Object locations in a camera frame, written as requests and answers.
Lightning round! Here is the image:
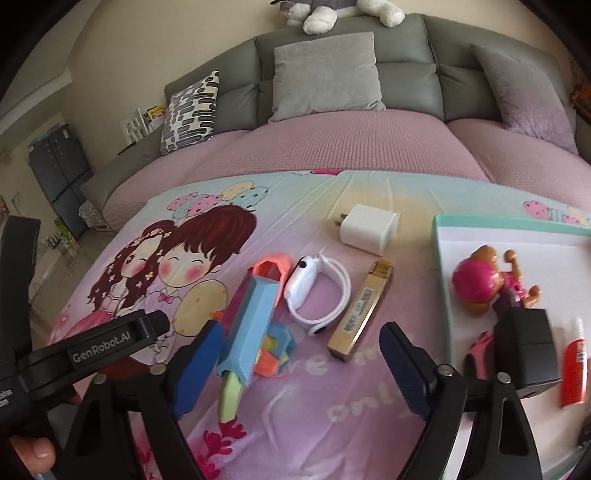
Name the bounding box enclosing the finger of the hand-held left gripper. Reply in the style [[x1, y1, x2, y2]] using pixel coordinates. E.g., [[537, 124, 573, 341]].
[[133, 309, 171, 343]]

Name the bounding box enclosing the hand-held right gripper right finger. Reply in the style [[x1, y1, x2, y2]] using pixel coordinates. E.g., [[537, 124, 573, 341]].
[[379, 320, 544, 480]]

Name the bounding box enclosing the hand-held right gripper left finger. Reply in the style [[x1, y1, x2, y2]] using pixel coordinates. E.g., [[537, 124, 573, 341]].
[[59, 319, 226, 480]]

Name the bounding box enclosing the gold rectangular box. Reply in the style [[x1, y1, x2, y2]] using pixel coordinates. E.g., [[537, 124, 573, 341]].
[[327, 259, 394, 364]]

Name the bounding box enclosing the pink brown toy figure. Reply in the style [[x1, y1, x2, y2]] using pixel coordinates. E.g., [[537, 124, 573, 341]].
[[451, 244, 542, 319]]

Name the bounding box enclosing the white smartwatch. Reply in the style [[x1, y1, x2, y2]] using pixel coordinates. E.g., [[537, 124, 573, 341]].
[[283, 253, 352, 337]]

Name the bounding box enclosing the teal shallow cardboard box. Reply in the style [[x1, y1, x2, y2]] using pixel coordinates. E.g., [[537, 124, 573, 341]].
[[431, 213, 591, 480]]

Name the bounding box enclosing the red white bottle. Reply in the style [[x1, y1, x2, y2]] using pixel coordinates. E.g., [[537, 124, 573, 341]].
[[560, 316, 587, 410]]

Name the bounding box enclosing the person's left hand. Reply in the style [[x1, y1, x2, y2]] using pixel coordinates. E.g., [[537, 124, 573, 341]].
[[8, 435, 57, 480]]

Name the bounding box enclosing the printed cartoon blanket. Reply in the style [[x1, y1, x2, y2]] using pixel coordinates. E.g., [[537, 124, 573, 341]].
[[46, 170, 591, 480]]

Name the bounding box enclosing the white charger plug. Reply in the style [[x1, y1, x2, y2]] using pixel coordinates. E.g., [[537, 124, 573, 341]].
[[330, 204, 400, 257]]

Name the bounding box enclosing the dark grey refrigerator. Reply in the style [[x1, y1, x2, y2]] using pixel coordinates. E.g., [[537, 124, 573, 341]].
[[28, 124, 90, 236]]

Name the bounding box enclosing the white book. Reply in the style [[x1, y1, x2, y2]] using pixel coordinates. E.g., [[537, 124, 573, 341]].
[[121, 108, 147, 145]]

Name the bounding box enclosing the yellow book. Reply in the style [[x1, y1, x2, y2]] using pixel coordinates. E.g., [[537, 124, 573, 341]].
[[143, 105, 166, 134]]

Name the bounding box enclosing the black white patterned pillow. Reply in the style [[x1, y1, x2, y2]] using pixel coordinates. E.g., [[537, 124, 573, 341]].
[[160, 70, 220, 156]]

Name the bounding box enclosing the pink sofa cover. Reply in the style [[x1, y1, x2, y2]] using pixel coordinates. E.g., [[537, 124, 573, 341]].
[[102, 108, 591, 232]]

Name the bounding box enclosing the grey sofa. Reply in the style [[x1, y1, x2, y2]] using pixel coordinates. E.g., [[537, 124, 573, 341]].
[[81, 13, 591, 208]]

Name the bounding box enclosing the purple grey pillow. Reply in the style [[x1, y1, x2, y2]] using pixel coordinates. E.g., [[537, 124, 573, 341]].
[[470, 44, 580, 155]]

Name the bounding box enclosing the grey white plush toy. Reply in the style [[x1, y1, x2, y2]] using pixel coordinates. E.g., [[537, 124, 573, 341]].
[[270, 0, 407, 35]]

